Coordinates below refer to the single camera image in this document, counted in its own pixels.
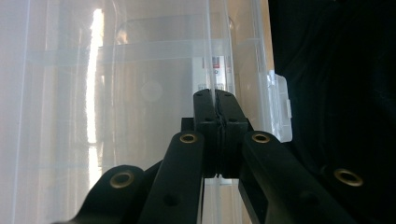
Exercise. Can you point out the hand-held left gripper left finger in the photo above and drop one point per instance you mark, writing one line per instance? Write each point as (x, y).
(205, 109)

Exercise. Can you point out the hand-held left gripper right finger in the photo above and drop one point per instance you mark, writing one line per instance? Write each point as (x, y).
(232, 115)

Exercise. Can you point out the clear plastic storage box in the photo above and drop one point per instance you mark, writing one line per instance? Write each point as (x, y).
(62, 93)

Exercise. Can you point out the dark cloth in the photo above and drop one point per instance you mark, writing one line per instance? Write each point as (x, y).
(342, 77)

